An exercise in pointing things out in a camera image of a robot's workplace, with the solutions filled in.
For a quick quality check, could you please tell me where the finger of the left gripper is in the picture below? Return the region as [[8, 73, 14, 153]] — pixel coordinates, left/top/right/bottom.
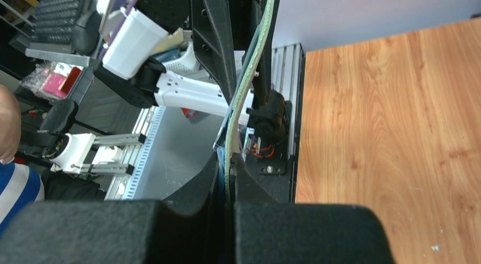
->
[[251, 0, 280, 106], [190, 0, 237, 103]]

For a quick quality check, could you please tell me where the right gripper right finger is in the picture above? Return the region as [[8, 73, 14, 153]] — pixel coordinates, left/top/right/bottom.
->
[[230, 154, 395, 263]]

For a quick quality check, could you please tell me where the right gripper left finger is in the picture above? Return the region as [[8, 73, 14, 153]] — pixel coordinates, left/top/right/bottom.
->
[[1, 154, 220, 263]]

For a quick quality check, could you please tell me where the green card holder wallet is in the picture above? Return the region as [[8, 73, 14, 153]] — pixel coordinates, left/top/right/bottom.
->
[[213, 0, 275, 206]]

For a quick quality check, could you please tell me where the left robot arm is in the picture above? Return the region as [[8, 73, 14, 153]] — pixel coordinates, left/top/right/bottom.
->
[[94, 0, 288, 144]]

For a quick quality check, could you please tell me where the black computer mouse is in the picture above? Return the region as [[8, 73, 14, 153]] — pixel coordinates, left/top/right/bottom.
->
[[71, 8, 102, 56]]

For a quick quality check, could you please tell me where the black keyboard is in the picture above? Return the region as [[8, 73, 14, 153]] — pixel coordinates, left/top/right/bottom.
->
[[32, 0, 92, 45]]

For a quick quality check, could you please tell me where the person in striped shirt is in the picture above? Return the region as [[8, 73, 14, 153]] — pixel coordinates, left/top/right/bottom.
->
[[0, 85, 46, 237]]

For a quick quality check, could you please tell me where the aluminium frame rail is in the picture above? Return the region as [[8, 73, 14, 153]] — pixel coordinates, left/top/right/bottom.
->
[[50, 44, 303, 201]]

